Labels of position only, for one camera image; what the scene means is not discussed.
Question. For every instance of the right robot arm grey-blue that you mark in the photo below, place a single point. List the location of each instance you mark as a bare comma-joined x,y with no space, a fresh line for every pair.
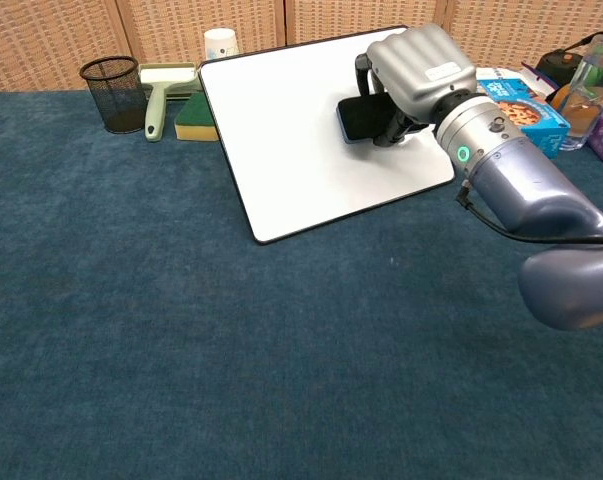
531,190

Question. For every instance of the clear water bottle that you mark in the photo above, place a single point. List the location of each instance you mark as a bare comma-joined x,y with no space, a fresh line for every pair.
593,85

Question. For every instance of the blue cookie box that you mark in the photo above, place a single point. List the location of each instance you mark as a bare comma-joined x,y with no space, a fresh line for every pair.
536,120

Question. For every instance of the green yellow sponge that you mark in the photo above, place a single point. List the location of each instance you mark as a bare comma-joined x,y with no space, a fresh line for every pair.
196,120

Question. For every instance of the white paper cup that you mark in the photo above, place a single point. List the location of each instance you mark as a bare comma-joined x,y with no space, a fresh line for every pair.
221,44

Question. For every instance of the woven bamboo folding screen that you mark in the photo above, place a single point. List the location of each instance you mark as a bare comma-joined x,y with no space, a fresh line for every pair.
56,40

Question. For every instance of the white board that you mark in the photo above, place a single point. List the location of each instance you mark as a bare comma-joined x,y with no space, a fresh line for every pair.
281,140

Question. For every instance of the blue table mat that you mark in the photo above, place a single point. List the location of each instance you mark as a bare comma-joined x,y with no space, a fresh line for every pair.
181,325

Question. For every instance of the pale green lint roller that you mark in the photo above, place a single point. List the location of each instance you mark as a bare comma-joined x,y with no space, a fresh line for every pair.
163,82

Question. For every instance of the right robot hand silver shell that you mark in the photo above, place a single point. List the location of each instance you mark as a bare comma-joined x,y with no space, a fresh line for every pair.
416,65

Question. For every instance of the black smartphone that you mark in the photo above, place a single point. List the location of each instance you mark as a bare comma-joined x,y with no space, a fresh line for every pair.
363,117

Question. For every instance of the black mesh pen holder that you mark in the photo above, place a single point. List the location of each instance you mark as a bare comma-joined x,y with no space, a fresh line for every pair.
116,95

